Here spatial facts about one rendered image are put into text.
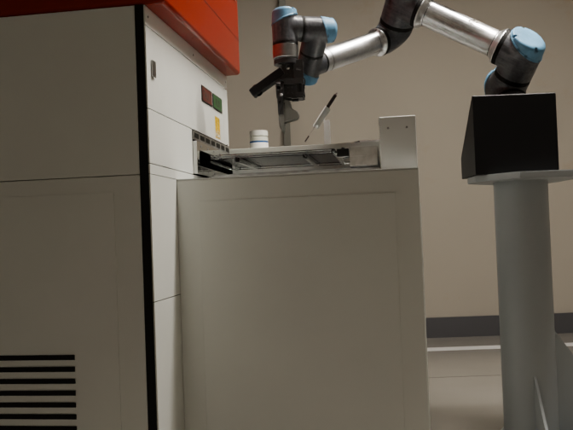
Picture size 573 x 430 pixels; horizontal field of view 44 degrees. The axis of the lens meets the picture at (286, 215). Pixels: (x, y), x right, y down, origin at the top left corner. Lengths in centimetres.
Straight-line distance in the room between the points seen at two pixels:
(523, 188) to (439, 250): 223
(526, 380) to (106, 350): 123
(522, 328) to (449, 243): 223
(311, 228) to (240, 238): 19
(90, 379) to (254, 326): 42
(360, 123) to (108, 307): 291
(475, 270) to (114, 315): 306
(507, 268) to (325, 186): 70
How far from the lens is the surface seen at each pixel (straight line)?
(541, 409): 225
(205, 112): 222
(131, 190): 172
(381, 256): 180
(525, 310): 224
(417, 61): 452
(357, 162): 204
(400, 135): 187
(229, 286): 185
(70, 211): 177
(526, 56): 233
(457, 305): 447
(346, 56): 233
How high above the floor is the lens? 67
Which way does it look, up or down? 1 degrees up
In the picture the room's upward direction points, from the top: 2 degrees counter-clockwise
